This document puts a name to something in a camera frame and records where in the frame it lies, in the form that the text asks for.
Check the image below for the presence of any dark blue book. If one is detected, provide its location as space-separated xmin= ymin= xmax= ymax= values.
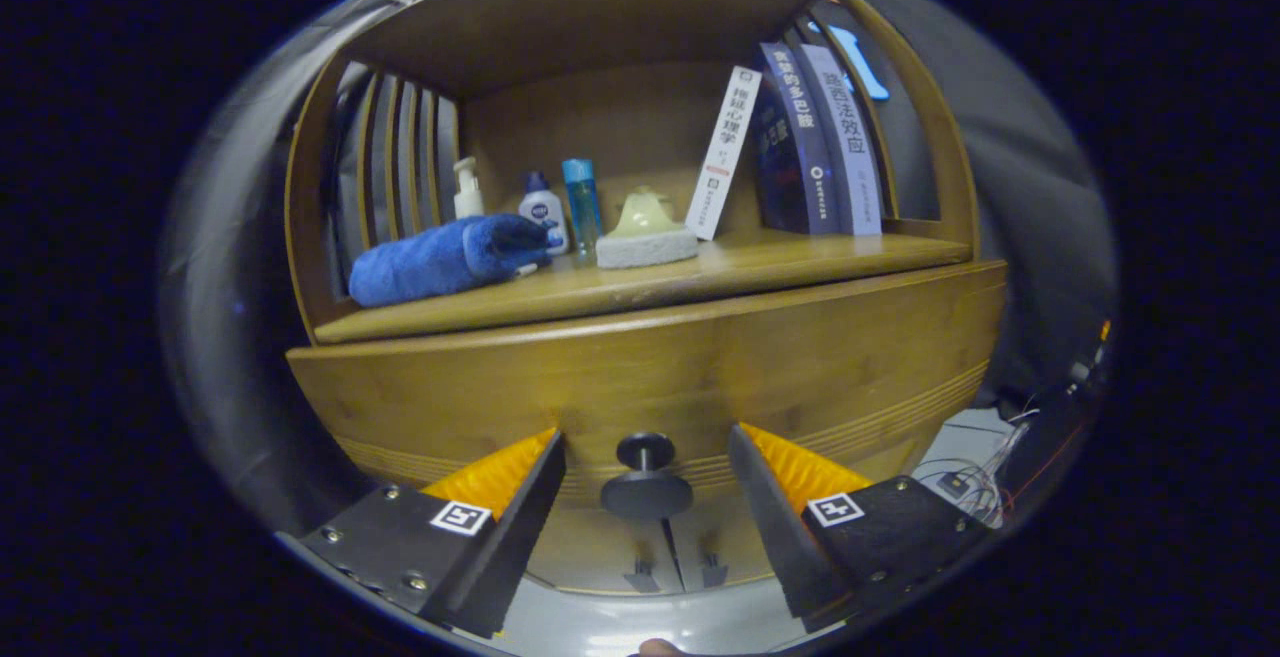
xmin=750 ymin=42 xmax=841 ymax=236

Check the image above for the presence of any white book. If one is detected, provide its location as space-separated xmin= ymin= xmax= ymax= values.
xmin=684 ymin=65 xmax=763 ymax=241

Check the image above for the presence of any white pump bottle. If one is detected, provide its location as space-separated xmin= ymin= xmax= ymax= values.
xmin=452 ymin=157 xmax=486 ymax=221

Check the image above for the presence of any white bottle with blue cap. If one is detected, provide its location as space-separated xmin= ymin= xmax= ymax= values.
xmin=517 ymin=171 xmax=570 ymax=256

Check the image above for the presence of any blue folded towel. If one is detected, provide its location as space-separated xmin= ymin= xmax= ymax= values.
xmin=348 ymin=214 xmax=554 ymax=309

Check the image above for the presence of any black equipment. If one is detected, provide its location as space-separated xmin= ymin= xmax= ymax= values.
xmin=1000 ymin=317 xmax=1111 ymax=498

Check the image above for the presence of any wooden cabinet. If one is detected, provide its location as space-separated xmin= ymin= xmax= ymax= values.
xmin=285 ymin=0 xmax=1009 ymax=598

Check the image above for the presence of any green sponge brush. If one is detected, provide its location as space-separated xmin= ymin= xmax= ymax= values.
xmin=596 ymin=187 xmax=699 ymax=270

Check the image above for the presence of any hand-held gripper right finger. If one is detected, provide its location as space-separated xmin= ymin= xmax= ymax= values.
xmin=728 ymin=424 xmax=996 ymax=635

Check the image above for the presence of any clear blue bottle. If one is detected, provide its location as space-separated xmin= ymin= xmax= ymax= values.
xmin=561 ymin=158 xmax=605 ymax=256

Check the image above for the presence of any tangle of thin cables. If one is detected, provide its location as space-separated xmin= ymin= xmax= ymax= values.
xmin=915 ymin=407 xmax=1041 ymax=528

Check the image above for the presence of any light purple book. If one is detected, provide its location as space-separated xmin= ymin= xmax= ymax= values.
xmin=797 ymin=43 xmax=885 ymax=237

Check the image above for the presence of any wooden countertop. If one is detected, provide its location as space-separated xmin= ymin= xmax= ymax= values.
xmin=313 ymin=229 xmax=973 ymax=345

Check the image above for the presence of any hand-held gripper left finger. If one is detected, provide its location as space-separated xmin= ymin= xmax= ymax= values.
xmin=272 ymin=430 xmax=569 ymax=641

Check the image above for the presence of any wooden cabinet door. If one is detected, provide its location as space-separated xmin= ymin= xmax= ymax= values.
xmin=520 ymin=507 xmax=683 ymax=596
xmin=668 ymin=512 xmax=791 ymax=593

